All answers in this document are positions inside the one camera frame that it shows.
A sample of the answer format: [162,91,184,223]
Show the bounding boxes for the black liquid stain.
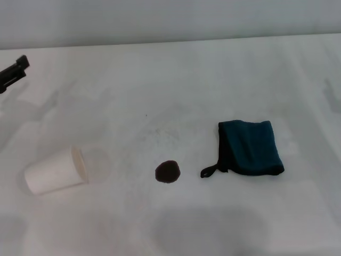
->
[155,159,182,184]

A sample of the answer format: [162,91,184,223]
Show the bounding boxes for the white paper cup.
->
[23,145,90,196]

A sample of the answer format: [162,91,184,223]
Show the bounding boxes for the blue rag with black trim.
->
[200,119,286,179]

